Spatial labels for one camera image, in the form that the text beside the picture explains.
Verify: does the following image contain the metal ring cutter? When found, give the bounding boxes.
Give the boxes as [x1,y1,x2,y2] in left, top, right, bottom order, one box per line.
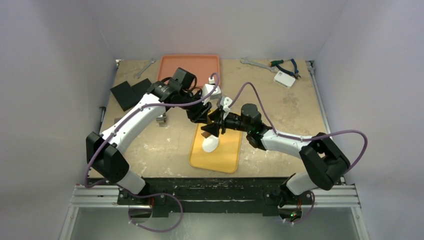
[156,113,167,127]

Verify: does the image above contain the wooden dough roller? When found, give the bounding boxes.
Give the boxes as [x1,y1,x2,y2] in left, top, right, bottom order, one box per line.
[201,116,215,139]

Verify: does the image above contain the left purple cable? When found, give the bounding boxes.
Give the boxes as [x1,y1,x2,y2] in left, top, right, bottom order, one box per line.
[83,72,221,233]

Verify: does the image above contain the white dough ball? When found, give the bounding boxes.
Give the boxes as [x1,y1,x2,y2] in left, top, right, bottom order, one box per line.
[201,135,220,153]

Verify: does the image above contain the right silver wrench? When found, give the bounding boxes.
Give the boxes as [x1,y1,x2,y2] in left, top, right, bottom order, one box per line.
[240,57,279,73]

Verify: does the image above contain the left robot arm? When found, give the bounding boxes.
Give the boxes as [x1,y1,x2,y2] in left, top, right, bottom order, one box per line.
[86,67,220,205]

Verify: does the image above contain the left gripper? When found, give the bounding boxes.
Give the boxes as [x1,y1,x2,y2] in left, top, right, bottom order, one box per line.
[178,89,212,124]

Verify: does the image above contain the yellow tray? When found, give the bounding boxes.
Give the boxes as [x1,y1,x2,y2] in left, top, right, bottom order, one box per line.
[188,123,242,174]

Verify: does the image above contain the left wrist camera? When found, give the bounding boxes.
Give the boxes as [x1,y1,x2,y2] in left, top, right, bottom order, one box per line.
[201,76,222,101]

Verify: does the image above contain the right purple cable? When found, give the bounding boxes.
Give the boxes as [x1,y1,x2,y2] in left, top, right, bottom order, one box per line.
[228,81,369,226]

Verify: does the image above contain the left silver wrench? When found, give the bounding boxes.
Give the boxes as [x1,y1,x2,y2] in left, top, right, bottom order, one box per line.
[133,58,157,79]

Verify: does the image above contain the black block left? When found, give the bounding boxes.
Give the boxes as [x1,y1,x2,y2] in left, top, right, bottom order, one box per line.
[110,81,141,111]

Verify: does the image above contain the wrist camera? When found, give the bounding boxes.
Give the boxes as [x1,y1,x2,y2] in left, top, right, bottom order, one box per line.
[201,76,222,101]
[217,95,233,120]

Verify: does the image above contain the green blue pliers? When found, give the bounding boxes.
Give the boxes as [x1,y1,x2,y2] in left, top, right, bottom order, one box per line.
[268,58,302,80]

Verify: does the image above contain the pink tray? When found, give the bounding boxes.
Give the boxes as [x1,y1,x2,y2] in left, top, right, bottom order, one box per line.
[157,54,220,88]

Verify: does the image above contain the purple cable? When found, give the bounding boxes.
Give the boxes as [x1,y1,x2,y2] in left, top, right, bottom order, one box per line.
[228,81,369,226]
[83,72,221,233]

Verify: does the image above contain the black block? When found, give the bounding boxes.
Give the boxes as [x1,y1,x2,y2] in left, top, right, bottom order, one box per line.
[131,78,152,98]
[110,81,141,111]

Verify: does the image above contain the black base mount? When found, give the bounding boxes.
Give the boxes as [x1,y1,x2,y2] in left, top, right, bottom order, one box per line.
[117,177,313,218]

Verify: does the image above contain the white small box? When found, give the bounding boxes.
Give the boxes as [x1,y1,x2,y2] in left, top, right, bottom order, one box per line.
[273,71,296,88]

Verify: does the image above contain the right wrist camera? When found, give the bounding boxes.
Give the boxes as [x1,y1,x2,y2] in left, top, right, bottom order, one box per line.
[217,95,233,120]

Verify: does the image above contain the silver wrench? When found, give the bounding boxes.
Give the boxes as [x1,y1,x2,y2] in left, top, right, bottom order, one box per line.
[240,57,279,73]
[133,58,157,79]

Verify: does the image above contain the aluminium frame rail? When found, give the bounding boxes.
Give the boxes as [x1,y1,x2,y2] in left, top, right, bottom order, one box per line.
[59,178,370,240]

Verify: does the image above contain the black block right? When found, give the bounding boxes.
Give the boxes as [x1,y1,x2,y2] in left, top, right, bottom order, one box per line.
[131,78,152,98]

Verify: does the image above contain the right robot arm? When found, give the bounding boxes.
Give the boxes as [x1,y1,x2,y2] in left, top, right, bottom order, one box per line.
[201,103,351,204]

